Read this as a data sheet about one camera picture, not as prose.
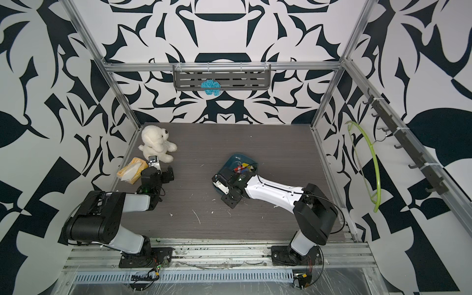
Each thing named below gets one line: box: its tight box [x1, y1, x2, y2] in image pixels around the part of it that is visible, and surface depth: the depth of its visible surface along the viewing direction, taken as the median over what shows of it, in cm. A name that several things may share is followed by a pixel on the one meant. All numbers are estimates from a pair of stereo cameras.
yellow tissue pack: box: [116, 157, 149, 185], surface depth 96 cm
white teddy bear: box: [138, 125, 178, 163], surface depth 94 cm
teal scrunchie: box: [200, 78, 222, 96], surface depth 93 cm
